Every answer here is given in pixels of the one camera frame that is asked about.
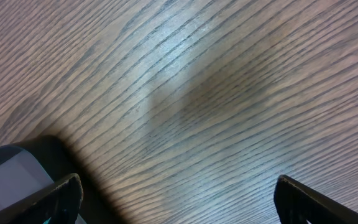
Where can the black water tray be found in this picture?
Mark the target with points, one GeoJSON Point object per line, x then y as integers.
{"type": "Point", "coordinates": [29, 166]}

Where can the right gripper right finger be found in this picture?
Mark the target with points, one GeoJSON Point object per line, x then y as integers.
{"type": "Point", "coordinates": [297, 203]}

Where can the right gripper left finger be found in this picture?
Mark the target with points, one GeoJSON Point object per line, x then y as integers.
{"type": "Point", "coordinates": [59, 202]}

